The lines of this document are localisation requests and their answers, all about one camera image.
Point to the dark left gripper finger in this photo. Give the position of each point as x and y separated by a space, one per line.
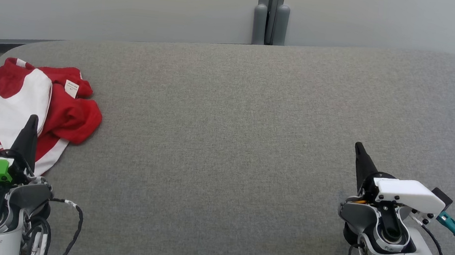
28 144

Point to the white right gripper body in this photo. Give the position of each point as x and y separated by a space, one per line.
411 193

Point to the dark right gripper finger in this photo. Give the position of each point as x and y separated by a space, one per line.
363 167

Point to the red white basketball shorts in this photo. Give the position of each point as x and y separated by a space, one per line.
53 153

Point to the red white basketball jersey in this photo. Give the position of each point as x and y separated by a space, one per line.
70 115

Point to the grey fabric sofa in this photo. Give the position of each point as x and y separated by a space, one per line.
225 144

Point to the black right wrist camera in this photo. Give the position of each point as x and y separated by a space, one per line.
443 198

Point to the grey partition post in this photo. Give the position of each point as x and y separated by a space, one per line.
271 9

